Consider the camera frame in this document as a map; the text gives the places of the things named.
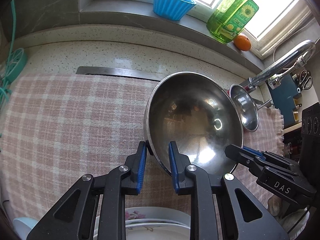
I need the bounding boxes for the light blue bowl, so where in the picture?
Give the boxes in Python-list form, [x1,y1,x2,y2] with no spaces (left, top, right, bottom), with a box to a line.
[12,217,38,240]

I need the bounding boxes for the green dish soap bottle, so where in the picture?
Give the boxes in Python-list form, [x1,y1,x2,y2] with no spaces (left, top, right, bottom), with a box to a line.
[206,0,274,44]

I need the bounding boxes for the orange fruit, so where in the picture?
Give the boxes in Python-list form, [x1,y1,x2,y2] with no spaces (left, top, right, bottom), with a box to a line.
[233,34,251,52]

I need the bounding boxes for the teal cable reel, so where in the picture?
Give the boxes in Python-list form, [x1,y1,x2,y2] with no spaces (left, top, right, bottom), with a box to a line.
[6,48,28,83]

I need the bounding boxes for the pink checked cloth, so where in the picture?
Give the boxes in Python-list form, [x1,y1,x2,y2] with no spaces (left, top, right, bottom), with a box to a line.
[0,74,284,230]

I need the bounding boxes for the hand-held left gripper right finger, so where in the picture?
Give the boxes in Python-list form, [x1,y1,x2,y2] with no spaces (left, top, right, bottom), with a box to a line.
[168,141,290,240]

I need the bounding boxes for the large steel bowl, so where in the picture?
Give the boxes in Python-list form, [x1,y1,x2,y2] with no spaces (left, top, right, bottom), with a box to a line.
[143,72,244,178]

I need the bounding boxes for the dark blue knife block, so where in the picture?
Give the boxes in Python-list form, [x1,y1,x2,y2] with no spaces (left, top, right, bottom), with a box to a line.
[269,74,304,123]

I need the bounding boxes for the blue fluted silicone cup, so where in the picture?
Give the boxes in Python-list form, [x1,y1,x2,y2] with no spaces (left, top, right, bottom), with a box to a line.
[153,0,197,21]

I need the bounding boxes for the person's right hand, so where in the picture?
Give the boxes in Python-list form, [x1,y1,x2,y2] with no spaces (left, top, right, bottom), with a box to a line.
[267,195,310,233]

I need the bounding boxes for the black printed box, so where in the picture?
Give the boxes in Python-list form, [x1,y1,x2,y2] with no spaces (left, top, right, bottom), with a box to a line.
[301,102,320,138]

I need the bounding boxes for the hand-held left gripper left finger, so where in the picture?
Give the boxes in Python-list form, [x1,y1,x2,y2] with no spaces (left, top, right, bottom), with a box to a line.
[26,141,148,240]

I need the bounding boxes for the green cable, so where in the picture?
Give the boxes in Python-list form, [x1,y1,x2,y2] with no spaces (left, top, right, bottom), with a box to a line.
[0,0,18,110]

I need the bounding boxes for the rose rimmed floral plate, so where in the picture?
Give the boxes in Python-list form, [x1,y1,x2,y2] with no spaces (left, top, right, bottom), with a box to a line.
[125,206,192,225]

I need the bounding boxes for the chrome kitchen faucet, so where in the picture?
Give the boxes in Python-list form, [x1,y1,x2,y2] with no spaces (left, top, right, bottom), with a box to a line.
[235,40,317,110]

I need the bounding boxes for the black handled scissors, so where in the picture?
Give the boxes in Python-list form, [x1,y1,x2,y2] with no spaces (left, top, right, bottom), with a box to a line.
[295,69,313,90]

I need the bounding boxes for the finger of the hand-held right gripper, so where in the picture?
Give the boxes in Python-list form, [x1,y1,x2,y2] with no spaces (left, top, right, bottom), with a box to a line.
[244,146,300,171]
[224,144,293,178]

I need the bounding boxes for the small steel bowl red outside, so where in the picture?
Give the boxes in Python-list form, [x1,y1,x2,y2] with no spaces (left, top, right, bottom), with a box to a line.
[229,84,259,132]

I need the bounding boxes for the white plate grey leaf print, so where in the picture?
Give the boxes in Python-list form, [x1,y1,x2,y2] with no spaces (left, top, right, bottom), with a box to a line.
[125,223,192,240]

